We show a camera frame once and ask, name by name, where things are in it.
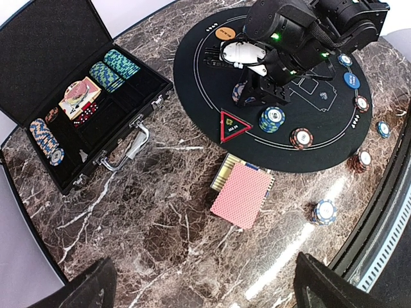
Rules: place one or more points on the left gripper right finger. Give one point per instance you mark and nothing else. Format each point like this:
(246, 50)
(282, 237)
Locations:
(315, 285)

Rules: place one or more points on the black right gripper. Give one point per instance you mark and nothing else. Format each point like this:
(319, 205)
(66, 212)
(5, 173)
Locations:
(298, 47)

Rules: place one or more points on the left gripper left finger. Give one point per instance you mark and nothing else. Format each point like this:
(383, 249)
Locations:
(94, 287)

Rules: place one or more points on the blue small blind button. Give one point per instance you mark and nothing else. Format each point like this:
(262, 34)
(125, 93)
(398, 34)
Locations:
(352, 81)

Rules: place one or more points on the orange big blind button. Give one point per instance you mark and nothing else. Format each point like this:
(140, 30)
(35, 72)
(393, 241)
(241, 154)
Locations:
(225, 33)

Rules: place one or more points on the white-blue chip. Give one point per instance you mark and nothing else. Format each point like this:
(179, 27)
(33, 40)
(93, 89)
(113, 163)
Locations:
(237, 91)

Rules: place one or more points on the blue chip stack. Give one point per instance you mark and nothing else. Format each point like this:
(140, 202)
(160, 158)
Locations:
(324, 213)

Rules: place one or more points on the blue-green chip stack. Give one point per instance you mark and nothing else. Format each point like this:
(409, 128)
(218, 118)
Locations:
(383, 129)

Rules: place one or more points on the red chip stack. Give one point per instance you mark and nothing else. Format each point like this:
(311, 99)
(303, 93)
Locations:
(360, 162)

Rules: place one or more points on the red-backed playing card deck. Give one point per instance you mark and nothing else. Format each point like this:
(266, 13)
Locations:
(242, 196)

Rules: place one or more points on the round black poker mat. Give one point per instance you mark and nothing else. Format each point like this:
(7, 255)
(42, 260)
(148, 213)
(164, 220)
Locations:
(317, 128)

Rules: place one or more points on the red triangular dealer button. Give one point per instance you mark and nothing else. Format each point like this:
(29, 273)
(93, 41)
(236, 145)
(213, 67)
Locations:
(232, 126)

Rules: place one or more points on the yellow card deck box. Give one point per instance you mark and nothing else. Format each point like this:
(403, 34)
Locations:
(225, 169)

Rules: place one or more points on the black poker chip case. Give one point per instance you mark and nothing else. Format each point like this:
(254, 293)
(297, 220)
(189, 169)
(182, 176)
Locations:
(80, 98)

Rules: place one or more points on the white slotted cable duct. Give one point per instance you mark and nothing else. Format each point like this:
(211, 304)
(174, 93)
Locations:
(383, 256)

